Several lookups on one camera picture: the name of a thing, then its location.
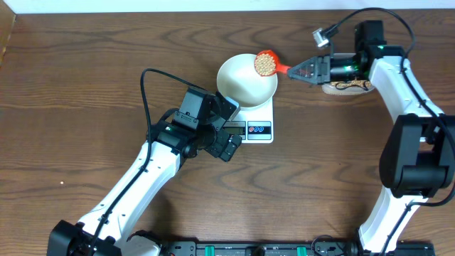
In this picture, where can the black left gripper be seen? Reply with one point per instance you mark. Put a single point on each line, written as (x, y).
(222, 137)

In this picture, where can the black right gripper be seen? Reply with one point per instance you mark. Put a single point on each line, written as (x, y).
(320, 69)

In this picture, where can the red measuring scoop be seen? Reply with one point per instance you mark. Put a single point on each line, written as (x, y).
(267, 63)

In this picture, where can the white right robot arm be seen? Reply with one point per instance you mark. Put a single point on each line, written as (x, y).
(418, 158)

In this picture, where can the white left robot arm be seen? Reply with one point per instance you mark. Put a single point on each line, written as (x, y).
(107, 228)

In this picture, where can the white digital kitchen scale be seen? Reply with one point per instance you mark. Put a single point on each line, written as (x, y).
(254, 125)

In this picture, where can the beige bowl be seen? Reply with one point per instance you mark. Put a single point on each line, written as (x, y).
(238, 80)

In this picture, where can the clear plastic container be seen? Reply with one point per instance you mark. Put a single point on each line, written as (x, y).
(346, 76)

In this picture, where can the soybeans in container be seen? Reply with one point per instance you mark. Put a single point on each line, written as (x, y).
(362, 84)

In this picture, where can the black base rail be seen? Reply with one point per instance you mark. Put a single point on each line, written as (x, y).
(270, 248)

